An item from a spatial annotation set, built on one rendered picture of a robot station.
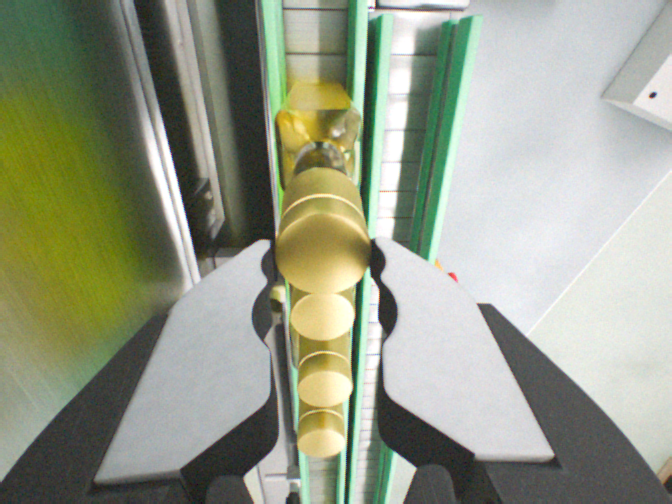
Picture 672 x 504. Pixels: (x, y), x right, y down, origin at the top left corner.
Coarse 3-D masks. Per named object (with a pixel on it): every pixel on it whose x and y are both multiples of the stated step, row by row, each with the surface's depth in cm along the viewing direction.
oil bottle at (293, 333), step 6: (288, 324) 30; (288, 330) 30; (294, 330) 29; (348, 330) 30; (294, 336) 29; (294, 342) 29; (294, 348) 29; (294, 354) 29; (294, 360) 30; (294, 366) 30
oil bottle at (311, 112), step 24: (288, 96) 27; (312, 96) 26; (336, 96) 26; (288, 120) 20; (312, 120) 20; (336, 120) 20; (360, 120) 21; (288, 144) 20; (336, 144) 20; (360, 144) 21; (288, 168) 21; (360, 168) 22
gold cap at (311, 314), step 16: (304, 304) 17; (320, 304) 17; (336, 304) 17; (352, 304) 17; (304, 320) 17; (320, 320) 17; (336, 320) 18; (352, 320) 18; (320, 336) 18; (336, 336) 18
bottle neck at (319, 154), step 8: (312, 144) 19; (320, 144) 19; (328, 144) 19; (304, 152) 19; (312, 152) 18; (320, 152) 18; (328, 152) 18; (336, 152) 19; (296, 160) 20; (304, 160) 17; (312, 160) 17; (320, 160) 16; (328, 160) 17; (336, 160) 17; (296, 168) 17; (304, 168) 16; (312, 168) 15; (336, 168) 16; (344, 168) 17
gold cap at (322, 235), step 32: (288, 192) 14; (320, 192) 12; (352, 192) 14; (288, 224) 11; (320, 224) 11; (352, 224) 11; (288, 256) 11; (320, 256) 11; (352, 256) 12; (320, 288) 12
